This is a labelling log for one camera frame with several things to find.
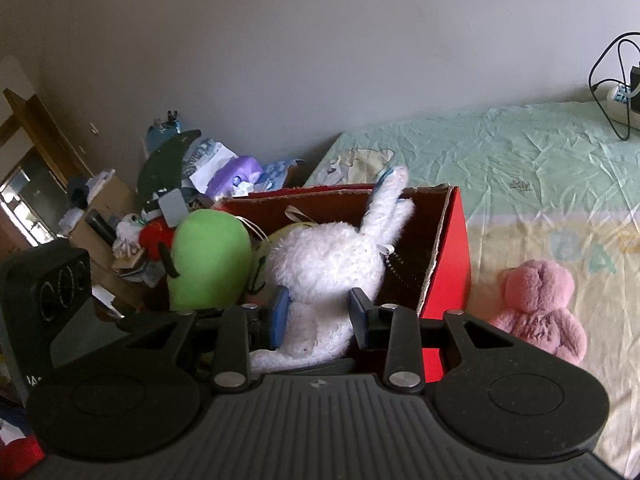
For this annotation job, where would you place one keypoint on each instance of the white crumpled plastic bag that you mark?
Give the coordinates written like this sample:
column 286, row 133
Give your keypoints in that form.
column 207, row 160

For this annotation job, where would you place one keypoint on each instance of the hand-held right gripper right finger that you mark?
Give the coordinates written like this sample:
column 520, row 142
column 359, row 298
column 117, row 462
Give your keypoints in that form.
column 358, row 316

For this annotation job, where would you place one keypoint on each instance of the black cylinder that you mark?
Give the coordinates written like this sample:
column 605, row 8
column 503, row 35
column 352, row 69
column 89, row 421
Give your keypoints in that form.
column 100, row 225

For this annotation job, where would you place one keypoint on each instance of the wooden furniture frame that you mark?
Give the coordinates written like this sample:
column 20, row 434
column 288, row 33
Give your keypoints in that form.
column 35, row 120

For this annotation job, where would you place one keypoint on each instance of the pink plush toy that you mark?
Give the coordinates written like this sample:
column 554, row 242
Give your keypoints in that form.
column 540, row 305

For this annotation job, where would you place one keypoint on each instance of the red cardboard box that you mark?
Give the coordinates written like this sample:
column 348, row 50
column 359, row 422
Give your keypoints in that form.
column 452, row 260

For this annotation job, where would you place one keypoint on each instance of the pale green bed sheet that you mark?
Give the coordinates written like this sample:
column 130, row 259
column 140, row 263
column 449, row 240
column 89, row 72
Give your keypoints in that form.
column 525, row 160

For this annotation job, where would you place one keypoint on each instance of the dark green board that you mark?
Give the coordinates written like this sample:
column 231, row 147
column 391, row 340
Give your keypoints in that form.
column 162, row 170

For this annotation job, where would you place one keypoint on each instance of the green plush toy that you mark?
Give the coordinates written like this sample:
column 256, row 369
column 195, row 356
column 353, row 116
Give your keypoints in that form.
column 210, row 260

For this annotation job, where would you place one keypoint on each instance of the black charger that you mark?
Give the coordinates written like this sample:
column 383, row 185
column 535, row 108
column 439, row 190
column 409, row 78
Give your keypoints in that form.
column 635, row 77

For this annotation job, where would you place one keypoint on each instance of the small white plush toy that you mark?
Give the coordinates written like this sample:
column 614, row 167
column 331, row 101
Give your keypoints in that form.
column 129, row 232

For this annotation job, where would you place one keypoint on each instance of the purple wipes pack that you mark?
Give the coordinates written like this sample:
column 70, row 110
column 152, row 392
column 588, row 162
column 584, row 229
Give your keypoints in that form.
column 237, row 175

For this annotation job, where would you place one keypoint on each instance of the white plush rabbit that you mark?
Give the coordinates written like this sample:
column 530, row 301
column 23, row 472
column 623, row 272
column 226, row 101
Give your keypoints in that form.
column 320, row 260

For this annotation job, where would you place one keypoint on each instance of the blue white packet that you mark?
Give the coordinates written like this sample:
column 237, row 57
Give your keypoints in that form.
column 277, row 175

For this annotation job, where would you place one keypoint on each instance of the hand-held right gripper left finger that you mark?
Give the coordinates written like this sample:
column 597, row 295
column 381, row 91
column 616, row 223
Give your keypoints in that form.
column 280, row 311

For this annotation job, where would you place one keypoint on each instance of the dark blue cloth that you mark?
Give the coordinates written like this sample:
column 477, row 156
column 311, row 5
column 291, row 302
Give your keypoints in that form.
column 77, row 192

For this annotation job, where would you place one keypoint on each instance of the red cloth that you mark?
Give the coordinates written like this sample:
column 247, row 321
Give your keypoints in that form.
column 17, row 455

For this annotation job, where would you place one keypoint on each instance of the brown cardboard box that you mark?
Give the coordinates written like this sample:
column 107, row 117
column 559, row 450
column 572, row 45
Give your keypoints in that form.
column 107, row 197

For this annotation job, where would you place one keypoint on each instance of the teal plastic item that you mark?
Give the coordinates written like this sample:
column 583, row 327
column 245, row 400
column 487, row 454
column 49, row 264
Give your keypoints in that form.
column 162, row 130

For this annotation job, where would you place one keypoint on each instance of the grey square item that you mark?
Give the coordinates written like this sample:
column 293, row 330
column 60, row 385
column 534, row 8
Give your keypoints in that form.
column 172, row 207

